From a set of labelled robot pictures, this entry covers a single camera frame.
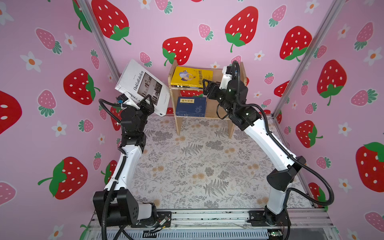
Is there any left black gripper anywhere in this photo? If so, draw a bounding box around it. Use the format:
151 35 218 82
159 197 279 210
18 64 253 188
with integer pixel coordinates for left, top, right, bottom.
132 96 153 138

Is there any yellow cover book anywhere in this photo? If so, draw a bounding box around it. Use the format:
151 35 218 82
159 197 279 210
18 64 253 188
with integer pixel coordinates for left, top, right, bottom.
171 66 214 89

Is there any white photo cover book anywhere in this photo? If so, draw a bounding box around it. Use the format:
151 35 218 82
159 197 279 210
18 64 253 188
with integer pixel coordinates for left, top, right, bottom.
115 59 170 116

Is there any blue book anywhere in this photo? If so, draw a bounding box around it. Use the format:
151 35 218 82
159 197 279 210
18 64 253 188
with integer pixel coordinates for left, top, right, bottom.
176 97 207 117

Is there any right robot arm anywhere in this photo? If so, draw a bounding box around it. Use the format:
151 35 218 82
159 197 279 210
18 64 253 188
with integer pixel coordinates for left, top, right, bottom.
203 80 304 226

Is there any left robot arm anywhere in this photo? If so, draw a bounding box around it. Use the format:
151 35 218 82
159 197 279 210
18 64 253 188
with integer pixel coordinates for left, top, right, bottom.
93 94 157 227

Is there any wooden two-tier bookshelf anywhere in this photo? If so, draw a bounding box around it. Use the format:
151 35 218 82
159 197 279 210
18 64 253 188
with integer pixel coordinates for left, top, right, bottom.
167 59 248 139

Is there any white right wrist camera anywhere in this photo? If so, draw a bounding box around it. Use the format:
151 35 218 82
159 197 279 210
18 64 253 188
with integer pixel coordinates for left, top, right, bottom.
219 66 233 90

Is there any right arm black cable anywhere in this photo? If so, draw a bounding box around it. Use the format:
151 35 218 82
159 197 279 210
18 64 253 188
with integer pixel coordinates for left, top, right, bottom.
215 60 335 240

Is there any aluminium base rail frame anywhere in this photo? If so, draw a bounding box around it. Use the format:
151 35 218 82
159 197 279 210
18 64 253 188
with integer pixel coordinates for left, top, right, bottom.
80 208 340 240

